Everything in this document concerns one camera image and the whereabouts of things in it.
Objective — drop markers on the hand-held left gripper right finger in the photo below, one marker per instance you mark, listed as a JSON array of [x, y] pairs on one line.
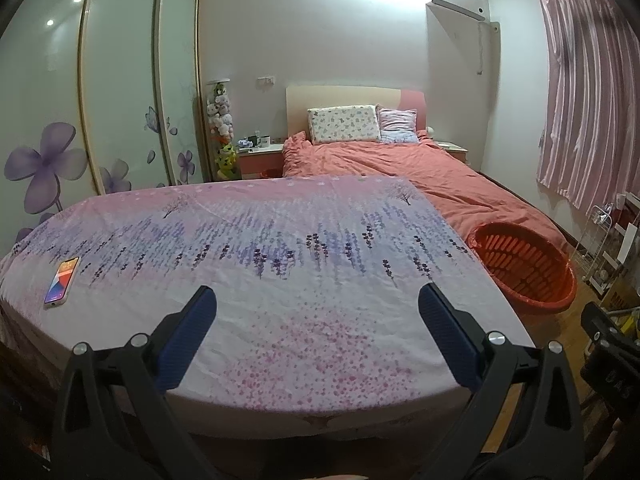
[[450, 335]]

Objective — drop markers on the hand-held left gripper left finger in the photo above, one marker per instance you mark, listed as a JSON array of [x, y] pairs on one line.
[[187, 340]]

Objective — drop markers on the orange plastic laundry basket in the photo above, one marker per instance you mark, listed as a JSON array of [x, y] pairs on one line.
[[535, 295]]

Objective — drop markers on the brown cardboard box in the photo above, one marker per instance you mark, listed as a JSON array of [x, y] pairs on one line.
[[620, 290]]

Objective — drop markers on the pink purple floral bedsheet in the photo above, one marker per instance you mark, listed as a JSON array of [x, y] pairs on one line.
[[300, 310]]

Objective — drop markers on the white smartphone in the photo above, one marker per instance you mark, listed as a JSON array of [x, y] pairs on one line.
[[61, 282]]

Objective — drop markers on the coral duvet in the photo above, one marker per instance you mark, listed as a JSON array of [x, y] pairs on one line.
[[425, 170]]

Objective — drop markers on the pink white nightstand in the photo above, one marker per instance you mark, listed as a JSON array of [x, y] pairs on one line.
[[260, 165], [452, 146]]

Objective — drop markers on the white mug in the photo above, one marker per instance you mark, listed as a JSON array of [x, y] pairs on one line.
[[265, 140]]

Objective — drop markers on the pink striped pillow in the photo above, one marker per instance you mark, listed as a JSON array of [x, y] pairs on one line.
[[397, 122]]

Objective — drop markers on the stack of plush toys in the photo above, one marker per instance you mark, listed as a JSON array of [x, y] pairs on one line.
[[222, 120]]

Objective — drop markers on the white floral pillow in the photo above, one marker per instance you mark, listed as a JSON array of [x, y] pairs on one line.
[[345, 124]]

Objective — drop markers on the cream pink headboard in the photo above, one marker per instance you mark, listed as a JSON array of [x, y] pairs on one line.
[[340, 97]]

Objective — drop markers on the pink curtain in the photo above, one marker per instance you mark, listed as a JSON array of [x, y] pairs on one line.
[[590, 95]]

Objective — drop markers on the flower print sliding wardrobe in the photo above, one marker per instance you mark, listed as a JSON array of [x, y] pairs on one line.
[[120, 60]]

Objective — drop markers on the white pipe cover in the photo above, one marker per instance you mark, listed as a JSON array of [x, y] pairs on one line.
[[490, 30]]

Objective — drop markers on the white air conditioner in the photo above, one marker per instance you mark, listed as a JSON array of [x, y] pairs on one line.
[[457, 7]]

